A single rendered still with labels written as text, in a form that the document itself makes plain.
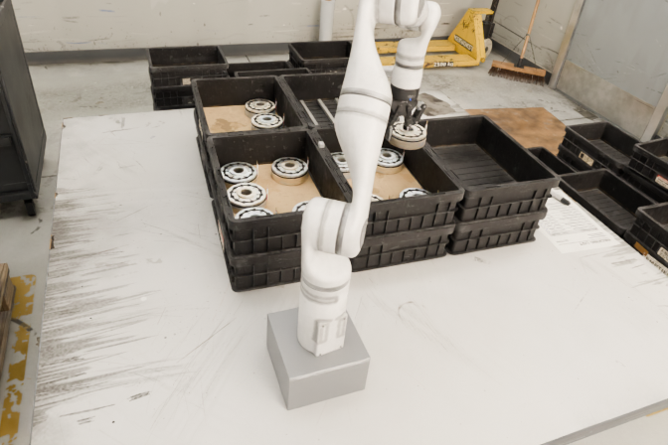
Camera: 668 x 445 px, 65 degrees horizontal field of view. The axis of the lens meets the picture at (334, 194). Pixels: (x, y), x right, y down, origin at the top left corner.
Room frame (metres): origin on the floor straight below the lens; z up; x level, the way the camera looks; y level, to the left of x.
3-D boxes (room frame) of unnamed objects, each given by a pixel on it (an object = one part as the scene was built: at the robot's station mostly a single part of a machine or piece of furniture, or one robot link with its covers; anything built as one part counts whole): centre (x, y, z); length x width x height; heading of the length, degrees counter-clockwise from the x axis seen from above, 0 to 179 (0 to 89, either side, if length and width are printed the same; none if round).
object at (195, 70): (2.69, 0.86, 0.37); 0.40 x 0.30 x 0.45; 114
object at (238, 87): (1.50, 0.30, 0.87); 0.40 x 0.30 x 0.11; 22
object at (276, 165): (1.26, 0.13, 0.86); 0.10 x 0.10 x 0.01
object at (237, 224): (1.13, 0.16, 0.92); 0.40 x 0.30 x 0.02; 22
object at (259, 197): (1.10, 0.23, 0.86); 0.10 x 0.10 x 0.01
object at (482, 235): (1.35, -0.40, 0.76); 0.40 x 0.30 x 0.12; 22
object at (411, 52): (1.25, -0.16, 1.27); 0.09 x 0.07 x 0.15; 75
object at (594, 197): (1.89, -1.18, 0.31); 0.40 x 0.30 x 0.34; 24
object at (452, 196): (1.24, -0.12, 0.92); 0.40 x 0.30 x 0.02; 22
